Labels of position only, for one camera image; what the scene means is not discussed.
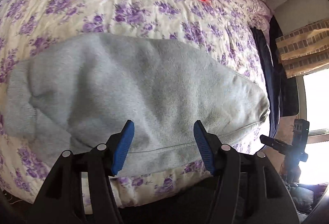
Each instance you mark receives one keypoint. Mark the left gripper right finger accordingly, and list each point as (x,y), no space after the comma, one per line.
(217,157)

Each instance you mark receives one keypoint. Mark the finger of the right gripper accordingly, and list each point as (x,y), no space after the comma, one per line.
(279,146)

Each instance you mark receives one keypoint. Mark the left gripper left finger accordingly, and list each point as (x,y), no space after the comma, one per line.
(108,158)

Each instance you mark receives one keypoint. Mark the brick pattern curtain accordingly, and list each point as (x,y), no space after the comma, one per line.
(304,50)

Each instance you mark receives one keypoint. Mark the dark navy garment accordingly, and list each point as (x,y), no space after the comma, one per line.
(272,79)

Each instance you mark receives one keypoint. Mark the grey sweatpants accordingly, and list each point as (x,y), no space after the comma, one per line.
(75,94)

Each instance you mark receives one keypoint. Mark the purple floral bedspread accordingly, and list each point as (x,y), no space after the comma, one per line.
(220,27)

